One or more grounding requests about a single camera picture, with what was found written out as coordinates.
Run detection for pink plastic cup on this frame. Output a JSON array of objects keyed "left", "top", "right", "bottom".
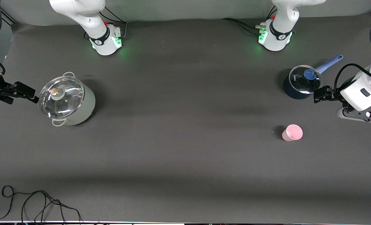
[{"left": 282, "top": 124, "right": 303, "bottom": 142}]

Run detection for glass lid blue knob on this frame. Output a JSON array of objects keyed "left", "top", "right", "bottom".
[{"left": 289, "top": 65, "right": 323, "bottom": 94}]

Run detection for dark blue saucepan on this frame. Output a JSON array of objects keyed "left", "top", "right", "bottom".
[{"left": 283, "top": 54, "right": 344, "bottom": 100}]

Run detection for glass pot lid brass knob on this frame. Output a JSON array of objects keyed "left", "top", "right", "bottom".
[{"left": 38, "top": 76, "right": 85, "bottom": 120}]

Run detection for pale green cooking pot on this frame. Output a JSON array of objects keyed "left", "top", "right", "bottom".
[{"left": 38, "top": 72, "right": 96, "bottom": 127}]

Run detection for dark grey table mat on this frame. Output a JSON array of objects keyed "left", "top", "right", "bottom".
[{"left": 0, "top": 12, "right": 371, "bottom": 223}]

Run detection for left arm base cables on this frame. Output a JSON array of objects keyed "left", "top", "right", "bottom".
[{"left": 221, "top": 5, "right": 278, "bottom": 35}]

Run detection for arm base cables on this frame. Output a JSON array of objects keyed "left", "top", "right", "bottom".
[
  {"left": 84, "top": 6, "right": 128, "bottom": 40},
  {"left": 221, "top": 5, "right": 278, "bottom": 35}
]

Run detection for thin black looped cable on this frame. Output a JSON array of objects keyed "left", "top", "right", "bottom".
[{"left": 0, "top": 185, "right": 83, "bottom": 224}]

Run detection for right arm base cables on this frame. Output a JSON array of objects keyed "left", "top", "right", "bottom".
[{"left": 84, "top": 6, "right": 128, "bottom": 40}]

